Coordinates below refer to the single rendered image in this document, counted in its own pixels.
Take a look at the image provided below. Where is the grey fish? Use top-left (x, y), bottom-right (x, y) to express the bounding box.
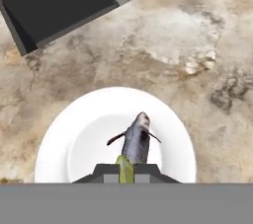
top-left (106, 111), bottom-right (162, 166)

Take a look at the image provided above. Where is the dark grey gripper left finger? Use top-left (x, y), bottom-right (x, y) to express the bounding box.
top-left (72, 163), bottom-right (121, 185)

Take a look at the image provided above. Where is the yellow-green lemon wedge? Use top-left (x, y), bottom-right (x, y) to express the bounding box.
top-left (115, 154), bottom-right (135, 185)

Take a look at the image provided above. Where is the white round plate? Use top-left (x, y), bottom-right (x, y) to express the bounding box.
top-left (34, 86), bottom-right (198, 185)

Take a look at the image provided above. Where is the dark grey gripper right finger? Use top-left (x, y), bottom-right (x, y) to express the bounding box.
top-left (132, 164), bottom-right (182, 185)

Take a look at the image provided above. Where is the dark grey sink basin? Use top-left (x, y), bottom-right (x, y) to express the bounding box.
top-left (0, 0), bottom-right (124, 57)

